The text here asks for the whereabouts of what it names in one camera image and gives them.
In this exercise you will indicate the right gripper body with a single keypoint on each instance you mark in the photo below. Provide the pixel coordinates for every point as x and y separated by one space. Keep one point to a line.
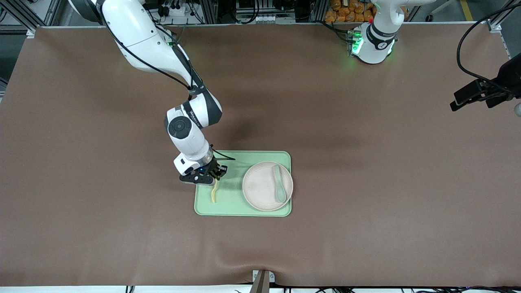
213 166

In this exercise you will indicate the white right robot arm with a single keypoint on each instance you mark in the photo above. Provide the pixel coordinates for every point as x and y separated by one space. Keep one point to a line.
134 36

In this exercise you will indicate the mint green plastic spoon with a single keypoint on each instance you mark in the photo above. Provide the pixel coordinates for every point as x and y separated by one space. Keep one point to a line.
280 191

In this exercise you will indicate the round white plate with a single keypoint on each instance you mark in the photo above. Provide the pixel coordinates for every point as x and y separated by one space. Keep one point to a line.
260 187

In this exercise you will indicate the mint green rectangular tray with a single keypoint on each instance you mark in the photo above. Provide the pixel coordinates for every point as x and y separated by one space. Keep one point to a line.
232 203

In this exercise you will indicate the aluminium frame structure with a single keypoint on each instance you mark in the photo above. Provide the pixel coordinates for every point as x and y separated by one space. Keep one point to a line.
209 10

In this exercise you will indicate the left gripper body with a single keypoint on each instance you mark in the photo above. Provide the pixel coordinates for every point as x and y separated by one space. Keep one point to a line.
511 79

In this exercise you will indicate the pile of orange objects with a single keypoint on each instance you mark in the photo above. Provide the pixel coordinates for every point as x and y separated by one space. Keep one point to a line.
350 10

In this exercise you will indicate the brown table mat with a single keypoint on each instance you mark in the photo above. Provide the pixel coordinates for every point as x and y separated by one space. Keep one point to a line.
366 183

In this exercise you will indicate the white connector block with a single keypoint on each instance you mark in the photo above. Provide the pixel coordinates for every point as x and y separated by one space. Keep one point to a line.
265 18

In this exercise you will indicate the white power strip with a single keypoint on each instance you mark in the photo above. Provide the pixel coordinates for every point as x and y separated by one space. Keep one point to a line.
175 10

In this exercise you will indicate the metal edge bracket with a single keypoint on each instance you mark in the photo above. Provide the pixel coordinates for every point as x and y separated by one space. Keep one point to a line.
262 280

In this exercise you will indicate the yellow plastic fork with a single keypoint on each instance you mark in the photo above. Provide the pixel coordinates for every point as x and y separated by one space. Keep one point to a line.
213 195

